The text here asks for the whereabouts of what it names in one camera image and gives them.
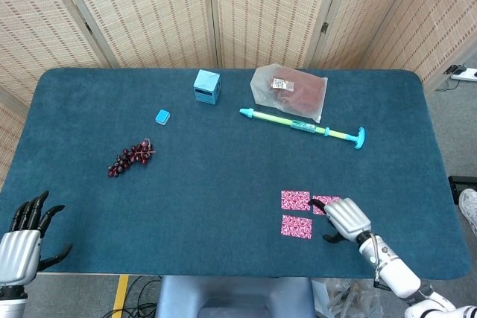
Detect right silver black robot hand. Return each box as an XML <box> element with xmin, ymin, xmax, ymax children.
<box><xmin>308</xmin><ymin>197</ymin><xmax>373</xmax><ymax>244</ymax></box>

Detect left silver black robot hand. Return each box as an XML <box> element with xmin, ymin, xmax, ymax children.
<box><xmin>0</xmin><ymin>190</ymin><xmax>74</xmax><ymax>282</ymax></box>

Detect pink patterned rectangular block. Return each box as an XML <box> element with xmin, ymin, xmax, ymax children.
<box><xmin>280</xmin><ymin>190</ymin><xmax>312</xmax><ymax>212</ymax></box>
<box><xmin>280</xmin><ymin>214</ymin><xmax>313</xmax><ymax>241</ymax></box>
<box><xmin>312</xmin><ymin>194</ymin><xmax>342</xmax><ymax>216</ymax></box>

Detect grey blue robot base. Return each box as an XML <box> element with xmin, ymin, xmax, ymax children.
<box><xmin>154</xmin><ymin>276</ymin><xmax>318</xmax><ymax>318</ymax></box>

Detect clear crumpled plastic bag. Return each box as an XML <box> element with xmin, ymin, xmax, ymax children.
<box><xmin>311</xmin><ymin>279</ymin><xmax>385</xmax><ymax>318</ymax></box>

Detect black floor stand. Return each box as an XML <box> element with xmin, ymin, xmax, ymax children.
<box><xmin>448</xmin><ymin>175</ymin><xmax>477</xmax><ymax>206</ymax></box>

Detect green blue toy water pump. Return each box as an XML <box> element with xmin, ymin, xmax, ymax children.
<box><xmin>238</xmin><ymin>107</ymin><xmax>367</xmax><ymax>151</ymax></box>

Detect white sneaker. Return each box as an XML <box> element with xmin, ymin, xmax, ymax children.
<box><xmin>458</xmin><ymin>188</ymin><xmax>477</xmax><ymax>239</ymax></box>

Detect woven bamboo screen panel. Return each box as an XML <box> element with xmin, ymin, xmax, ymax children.
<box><xmin>206</xmin><ymin>0</ymin><xmax>350</xmax><ymax>69</ymax></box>
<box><xmin>0</xmin><ymin>85</ymin><xmax>29</xmax><ymax>188</ymax></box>
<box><xmin>359</xmin><ymin>0</ymin><xmax>477</xmax><ymax>84</ymax></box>
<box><xmin>50</xmin><ymin>0</ymin><xmax>221</xmax><ymax>69</ymax></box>
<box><xmin>309</xmin><ymin>0</ymin><xmax>420</xmax><ymax>69</ymax></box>
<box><xmin>0</xmin><ymin>0</ymin><xmax>113</xmax><ymax>106</ymax></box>

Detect blue carpet table cover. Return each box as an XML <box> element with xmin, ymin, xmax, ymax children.
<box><xmin>0</xmin><ymin>67</ymin><xmax>473</xmax><ymax>281</ymax></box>

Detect clear bag with red contents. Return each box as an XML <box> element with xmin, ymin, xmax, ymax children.
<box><xmin>250</xmin><ymin>63</ymin><xmax>329</xmax><ymax>124</ymax></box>

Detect dark red grape bunch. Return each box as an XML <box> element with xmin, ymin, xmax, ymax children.
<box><xmin>107</xmin><ymin>138</ymin><xmax>156</xmax><ymax>179</ymax></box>

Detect white power strip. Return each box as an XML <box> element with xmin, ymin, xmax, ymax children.
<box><xmin>443</xmin><ymin>64</ymin><xmax>477</xmax><ymax>83</ymax></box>

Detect light blue cardboard box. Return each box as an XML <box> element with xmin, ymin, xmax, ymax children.
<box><xmin>193</xmin><ymin>69</ymin><xmax>221</xmax><ymax>106</ymax></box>

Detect small blue white box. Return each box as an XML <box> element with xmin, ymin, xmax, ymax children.
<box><xmin>154</xmin><ymin>109</ymin><xmax>172</xmax><ymax>126</ymax></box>

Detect black floor cables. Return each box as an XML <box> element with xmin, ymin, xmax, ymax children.
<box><xmin>100</xmin><ymin>275</ymin><xmax>163</xmax><ymax>318</ymax></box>

